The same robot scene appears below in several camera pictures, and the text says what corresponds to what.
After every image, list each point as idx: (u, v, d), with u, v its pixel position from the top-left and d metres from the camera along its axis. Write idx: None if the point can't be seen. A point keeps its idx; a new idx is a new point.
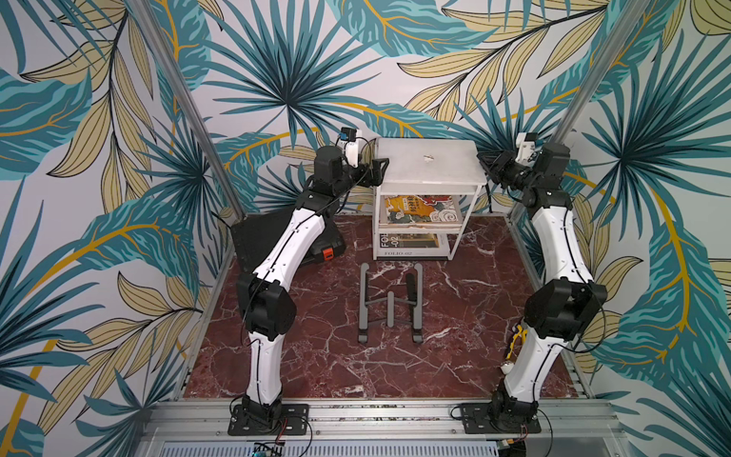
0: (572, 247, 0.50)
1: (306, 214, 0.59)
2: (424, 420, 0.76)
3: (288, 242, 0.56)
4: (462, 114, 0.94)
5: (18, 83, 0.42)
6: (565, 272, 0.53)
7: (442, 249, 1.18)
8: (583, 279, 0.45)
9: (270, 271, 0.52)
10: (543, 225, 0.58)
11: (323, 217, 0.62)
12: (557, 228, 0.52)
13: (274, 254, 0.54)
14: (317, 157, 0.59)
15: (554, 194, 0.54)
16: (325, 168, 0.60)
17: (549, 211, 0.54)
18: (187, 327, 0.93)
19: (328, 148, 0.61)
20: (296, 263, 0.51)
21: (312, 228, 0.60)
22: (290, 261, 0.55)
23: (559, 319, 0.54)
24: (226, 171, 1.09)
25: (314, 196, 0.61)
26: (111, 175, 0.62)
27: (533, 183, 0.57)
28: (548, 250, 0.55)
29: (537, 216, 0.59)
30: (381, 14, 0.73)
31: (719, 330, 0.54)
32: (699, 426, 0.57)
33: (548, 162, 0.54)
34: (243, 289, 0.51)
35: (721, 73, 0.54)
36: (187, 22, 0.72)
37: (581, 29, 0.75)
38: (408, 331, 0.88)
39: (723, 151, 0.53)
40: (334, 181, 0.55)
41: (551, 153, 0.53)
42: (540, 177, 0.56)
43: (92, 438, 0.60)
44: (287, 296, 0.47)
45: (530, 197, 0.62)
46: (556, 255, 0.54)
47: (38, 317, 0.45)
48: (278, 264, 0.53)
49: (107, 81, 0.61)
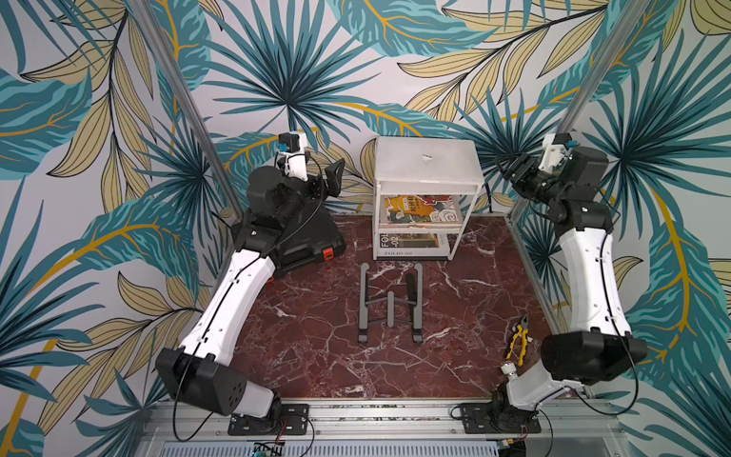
0: (606, 283, 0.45)
1: (249, 259, 0.48)
2: (424, 420, 0.76)
3: (224, 302, 0.44)
4: (462, 114, 0.94)
5: (18, 83, 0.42)
6: (598, 319, 0.43)
7: (443, 249, 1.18)
8: (618, 330, 0.43)
9: (201, 344, 0.41)
10: (574, 252, 0.48)
11: (267, 256, 0.49)
12: (591, 259, 0.47)
13: (206, 318, 0.43)
14: (251, 189, 0.46)
15: (588, 211, 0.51)
16: (262, 202, 0.47)
17: (582, 235, 0.48)
18: (187, 327, 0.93)
19: (264, 178, 0.47)
20: (238, 321, 0.46)
21: (254, 277, 0.48)
22: (227, 324, 0.43)
23: (585, 373, 0.47)
24: (226, 171, 1.09)
25: (258, 232, 0.50)
26: (111, 176, 0.62)
27: (562, 195, 0.53)
28: (578, 285, 0.46)
29: (568, 237, 0.48)
30: (381, 14, 0.73)
31: (719, 330, 0.54)
32: (699, 426, 0.57)
33: (582, 169, 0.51)
34: (167, 371, 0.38)
35: (721, 73, 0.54)
36: (187, 22, 0.72)
37: (582, 29, 0.75)
38: (408, 331, 0.88)
39: (723, 151, 0.53)
40: (276, 211, 0.53)
41: (587, 157, 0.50)
42: (571, 189, 0.53)
43: (92, 438, 0.60)
44: (227, 373, 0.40)
45: (561, 212, 0.50)
46: (587, 295, 0.45)
47: (39, 317, 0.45)
48: (212, 330, 0.42)
49: (107, 80, 0.61)
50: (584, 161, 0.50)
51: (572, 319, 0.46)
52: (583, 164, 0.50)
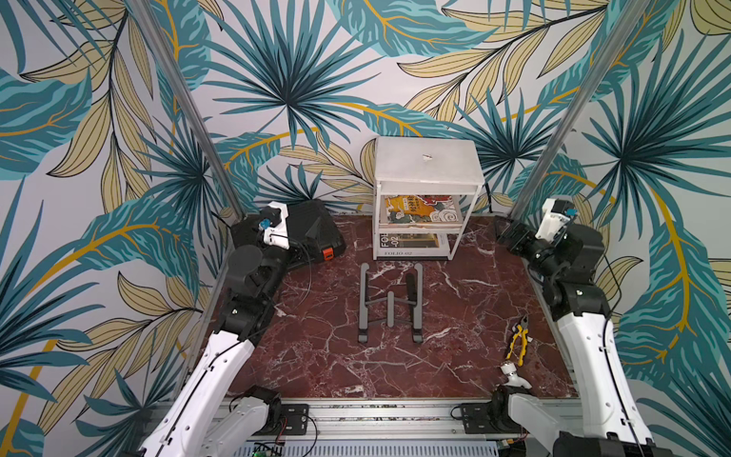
0: (616, 377, 0.42)
1: (230, 344, 0.46)
2: (424, 420, 0.76)
3: (196, 395, 0.42)
4: (462, 114, 0.94)
5: (18, 83, 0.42)
6: (615, 426, 0.39)
7: (443, 249, 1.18)
8: (638, 438, 0.38)
9: (165, 446, 0.38)
10: (576, 341, 0.45)
11: (247, 341, 0.49)
12: (595, 348, 0.44)
13: (173, 414, 0.40)
14: (230, 270, 0.46)
15: (584, 294, 0.49)
16: (239, 282, 0.45)
17: (582, 321, 0.47)
18: (187, 327, 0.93)
19: (241, 255, 0.47)
20: (210, 411, 0.44)
21: (231, 360, 0.46)
22: (195, 421, 0.41)
23: None
24: (226, 171, 1.09)
25: (239, 311, 0.50)
26: (111, 176, 0.62)
27: (558, 275, 0.52)
28: (586, 380, 0.43)
29: (567, 323, 0.47)
30: (381, 14, 0.73)
31: (719, 329, 0.54)
32: (698, 425, 0.58)
33: (578, 252, 0.48)
34: None
35: (721, 73, 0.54)
36: (187, 22, 0.72)
37: (582, 29, 0.75)
38: (408, 331, 0.88)
39: (724, 151, 0.53)
40: (256, 289, 0.51)
41: (582, 241, 0.48)
42: (567, 270, 0.51)
43: (91, 439, 0.59)
44: None
45: (555, 294, 0.49)
46: (597, 392, 0.42)
47: (38, 317, 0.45)
48: (179, 427, 0.39)
49: (106, 81, 0.61)
50: (581, 245, 0.48)
51: (585, 422, 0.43)
52: (580, 248, 0.47)
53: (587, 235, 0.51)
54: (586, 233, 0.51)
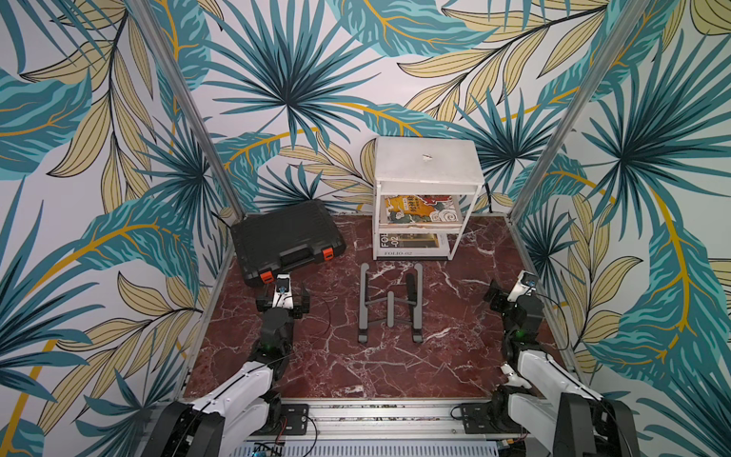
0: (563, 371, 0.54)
1: (256, 366, 0.60)
2: (424, 420, 0.76)
3: (236, 385, 0.53)
4: (462, 114, 0.94)
5: (18, 83, 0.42)
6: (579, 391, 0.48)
7: (443, 249, 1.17)
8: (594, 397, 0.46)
9: (209, 404, 0.47)
10: (530, 364, 0.58)
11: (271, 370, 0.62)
12: (543, 361, 0.58)
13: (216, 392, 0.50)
14: (265, 324, 0.63)
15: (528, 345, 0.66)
16: (269, 335, 0.62)
17: (528, 352, 0.62)
18: (187, 327, 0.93)
19: (273, 313, 0.65)
20: (235, 407, 0.51)
21: (260, 375, 0.58)
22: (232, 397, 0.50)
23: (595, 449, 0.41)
24: (226, 171, 1.09)
25: (266, 354, 0.66)
26: (111, 175, 0.62)
27: (510, 336, 0.68)
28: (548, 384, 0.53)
29: (522, 361, 0.61)
30: (381, 14, 0.73)
31: (719, 330, 0.54)
32: (698, 425, 0.58)
33: (523, 318, 0.64)
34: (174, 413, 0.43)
35: (721, 73, 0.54)
36: (187, 22, 0.72)
37: (582, 29, 0.75)
38: (408, 331, 0.88)
39: (723, 151, 0.53)
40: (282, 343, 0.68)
41: (525, 310, 0.65)
42: (517, 330, 0.66)
43: (91, 438, 0.59)
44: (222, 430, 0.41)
45: (509, 350, 0.65)
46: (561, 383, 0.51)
47: (38, 317, 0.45)
48: (220, 399, 0.48)
49: (106, 81, 0.61)
50: (524, 313, 0.64)
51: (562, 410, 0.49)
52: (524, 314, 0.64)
53: (531, 303, 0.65)
54: (528, 301, 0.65)
